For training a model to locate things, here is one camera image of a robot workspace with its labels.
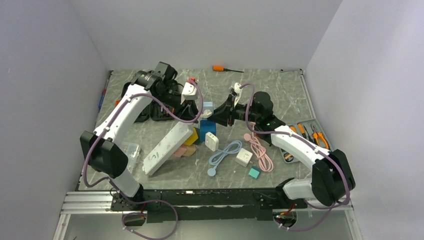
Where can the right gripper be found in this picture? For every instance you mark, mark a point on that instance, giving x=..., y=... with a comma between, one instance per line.
x=225, y=114

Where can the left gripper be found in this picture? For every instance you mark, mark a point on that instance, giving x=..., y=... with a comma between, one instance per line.
x=187, y=110

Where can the black tool case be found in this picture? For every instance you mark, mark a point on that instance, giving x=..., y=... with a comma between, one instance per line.
x=157, y=113

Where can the light blue power strip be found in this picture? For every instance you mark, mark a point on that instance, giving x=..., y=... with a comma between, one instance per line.
x=207, y=109

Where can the white long power strip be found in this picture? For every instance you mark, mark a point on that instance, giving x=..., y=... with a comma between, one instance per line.
x=166, y=147

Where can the white cube socket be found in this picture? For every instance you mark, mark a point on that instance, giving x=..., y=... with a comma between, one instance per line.
x=243, y=157

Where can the blue cube socket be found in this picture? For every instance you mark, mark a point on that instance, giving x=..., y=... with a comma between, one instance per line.
x=207, y=126

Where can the grey tool tray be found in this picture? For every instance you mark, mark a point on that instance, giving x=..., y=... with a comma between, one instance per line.
x=307, y=127

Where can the yellow cube socket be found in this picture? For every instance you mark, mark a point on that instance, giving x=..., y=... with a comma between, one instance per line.
x=190, y=140

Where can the teal plug adapter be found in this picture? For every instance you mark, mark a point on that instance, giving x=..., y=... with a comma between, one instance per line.
x=254, y=172

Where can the pink cube socket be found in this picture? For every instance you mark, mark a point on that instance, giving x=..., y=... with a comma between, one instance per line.
x=180, y=152

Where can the beige cube socket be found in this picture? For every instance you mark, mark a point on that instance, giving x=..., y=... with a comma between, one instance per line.
x=190, y=150

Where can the clear plastic screw box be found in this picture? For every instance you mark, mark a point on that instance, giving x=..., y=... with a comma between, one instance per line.
x=132, y=151

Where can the pink power strip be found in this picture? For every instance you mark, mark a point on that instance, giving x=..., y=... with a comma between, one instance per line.
x=252, y=126

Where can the dark green cube socket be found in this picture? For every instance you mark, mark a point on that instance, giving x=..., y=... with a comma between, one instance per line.
x=198, y=140

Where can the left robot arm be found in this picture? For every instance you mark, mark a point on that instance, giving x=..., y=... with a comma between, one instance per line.
x=102, y=147

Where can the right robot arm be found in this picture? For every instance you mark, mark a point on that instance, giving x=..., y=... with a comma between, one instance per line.
x=331, y=177

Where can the white charger plug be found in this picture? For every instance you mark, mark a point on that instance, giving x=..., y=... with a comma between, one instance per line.
x=211, y=141

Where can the orange utility knife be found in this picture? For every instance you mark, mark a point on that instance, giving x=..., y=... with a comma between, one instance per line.
x=301, y=129

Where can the black electrical tape roll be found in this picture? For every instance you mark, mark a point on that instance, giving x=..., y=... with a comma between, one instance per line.
x=288, y=157

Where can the orange pliers in tray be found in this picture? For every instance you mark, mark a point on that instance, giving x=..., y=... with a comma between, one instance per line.
x=319, y=138

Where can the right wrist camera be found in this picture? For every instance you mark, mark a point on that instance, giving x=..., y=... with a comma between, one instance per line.
x=235, y=89

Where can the orange handled screwdriver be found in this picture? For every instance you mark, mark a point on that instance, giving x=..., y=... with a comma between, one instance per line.
x=218, y=68

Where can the blue pen at wall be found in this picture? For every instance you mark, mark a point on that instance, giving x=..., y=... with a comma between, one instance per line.
x=103, y=93

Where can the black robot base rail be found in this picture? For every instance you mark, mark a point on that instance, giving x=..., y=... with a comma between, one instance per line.
x=209, y=204

